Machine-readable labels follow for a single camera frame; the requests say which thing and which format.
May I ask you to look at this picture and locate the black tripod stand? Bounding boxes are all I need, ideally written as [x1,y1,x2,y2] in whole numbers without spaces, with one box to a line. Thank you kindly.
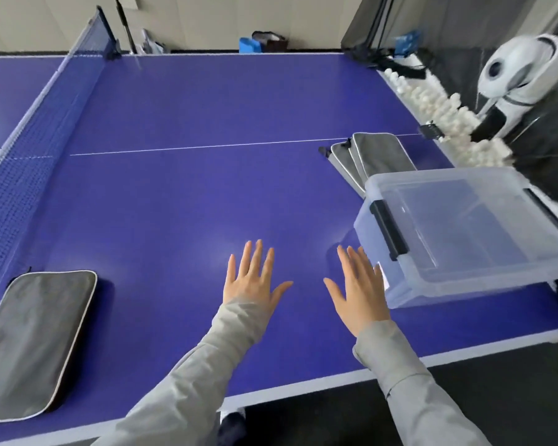
[115,0,138,55]

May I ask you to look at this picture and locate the person's right forearm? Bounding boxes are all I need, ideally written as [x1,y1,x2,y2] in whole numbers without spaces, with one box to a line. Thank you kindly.
[352,320,494,446]

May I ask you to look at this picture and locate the person's dark shoe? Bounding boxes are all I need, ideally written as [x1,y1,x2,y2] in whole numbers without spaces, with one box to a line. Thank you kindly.
[219,411,248,446]

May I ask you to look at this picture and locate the black net clamp post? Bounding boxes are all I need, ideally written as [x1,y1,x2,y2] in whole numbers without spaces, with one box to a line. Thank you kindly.
[96,5,123,61]

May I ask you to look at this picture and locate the blue box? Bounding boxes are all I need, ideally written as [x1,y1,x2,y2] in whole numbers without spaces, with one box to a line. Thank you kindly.
[393,30,424,57]

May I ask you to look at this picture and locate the blue table tennis net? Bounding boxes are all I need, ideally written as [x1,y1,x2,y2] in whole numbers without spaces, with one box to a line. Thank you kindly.
[0,24,122,300]

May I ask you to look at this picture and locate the person's right hand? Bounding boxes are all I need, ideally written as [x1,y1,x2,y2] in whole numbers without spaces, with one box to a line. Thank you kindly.
[324,245,392,339]

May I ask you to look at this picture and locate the person's left forearm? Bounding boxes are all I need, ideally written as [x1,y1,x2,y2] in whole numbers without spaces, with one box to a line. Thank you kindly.
[89,299,272,446]

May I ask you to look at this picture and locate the pile of white balls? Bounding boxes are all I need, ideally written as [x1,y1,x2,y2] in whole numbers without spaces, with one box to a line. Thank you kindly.
[383,67,514,168]

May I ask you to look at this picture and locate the clear plastic storage box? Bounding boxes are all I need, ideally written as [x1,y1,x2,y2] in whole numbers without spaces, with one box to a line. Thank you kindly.
[353,166,558,310]

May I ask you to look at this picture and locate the grey paddle case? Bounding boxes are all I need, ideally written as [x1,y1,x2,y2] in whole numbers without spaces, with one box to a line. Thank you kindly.
[351,132,418,191]
[318,140,368,199]
[0,270,98,425]

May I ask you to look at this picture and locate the person's left hand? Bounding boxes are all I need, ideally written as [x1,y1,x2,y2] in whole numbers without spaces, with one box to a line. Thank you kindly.
[223,239,294,319]

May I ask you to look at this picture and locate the black clip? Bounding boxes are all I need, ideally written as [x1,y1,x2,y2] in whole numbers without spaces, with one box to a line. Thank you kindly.
[419,120,446,141]

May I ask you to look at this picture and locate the dark brown bag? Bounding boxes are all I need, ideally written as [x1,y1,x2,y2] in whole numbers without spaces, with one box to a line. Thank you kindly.
[252,30,289,53]

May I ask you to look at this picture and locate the white ball launcher robot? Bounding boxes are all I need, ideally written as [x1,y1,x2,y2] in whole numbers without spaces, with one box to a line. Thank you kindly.
[470,33,558,143]

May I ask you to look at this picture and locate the black ball catch net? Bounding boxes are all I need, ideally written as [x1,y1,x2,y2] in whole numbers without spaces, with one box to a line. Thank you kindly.
[340,0,558,200]

